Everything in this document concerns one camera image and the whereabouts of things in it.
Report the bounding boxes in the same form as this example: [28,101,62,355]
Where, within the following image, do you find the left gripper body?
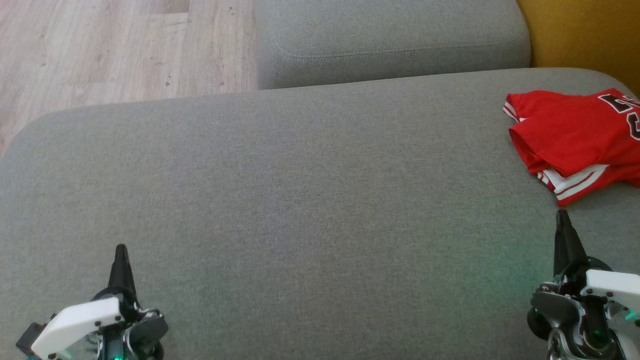
[31,289,169,360]

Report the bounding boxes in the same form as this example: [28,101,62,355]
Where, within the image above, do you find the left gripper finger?
[106,244,137,303]

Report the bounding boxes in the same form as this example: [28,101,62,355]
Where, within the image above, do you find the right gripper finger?
[553,210,590,277]

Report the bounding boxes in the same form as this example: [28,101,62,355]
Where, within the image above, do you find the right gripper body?
[527,259,640,360]

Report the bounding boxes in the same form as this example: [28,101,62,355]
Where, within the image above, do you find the red jersey with black lettering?
[504,88,640,190]

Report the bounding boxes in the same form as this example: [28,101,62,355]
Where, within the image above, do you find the wide grey sofa ottoman cushion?
[0,67,640,360]

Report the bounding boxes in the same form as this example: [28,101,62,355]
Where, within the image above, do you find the yellow sofa backrest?
[516,0,640,98]

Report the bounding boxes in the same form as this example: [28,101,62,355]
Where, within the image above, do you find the grey sofa seat cushion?
[255,0,532,91]

